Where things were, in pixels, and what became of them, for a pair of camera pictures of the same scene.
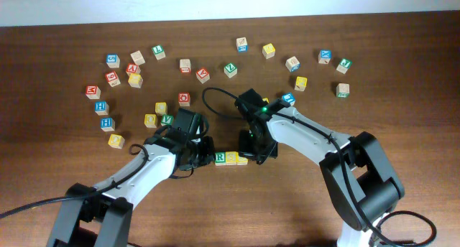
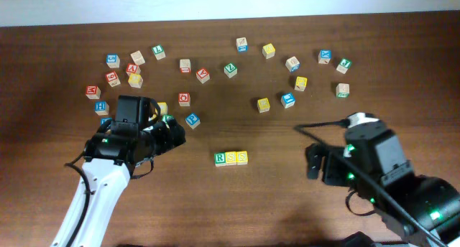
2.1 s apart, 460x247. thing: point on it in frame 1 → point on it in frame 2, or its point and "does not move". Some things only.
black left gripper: x=206 y=143 → x=167 y=143
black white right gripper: x=245 y=149 → x=311 y=152
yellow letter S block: x=231 y=158 does not move
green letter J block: x=343 y=65 does not move
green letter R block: x=220 y=159 does not move
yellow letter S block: x=242 y=161 does not move
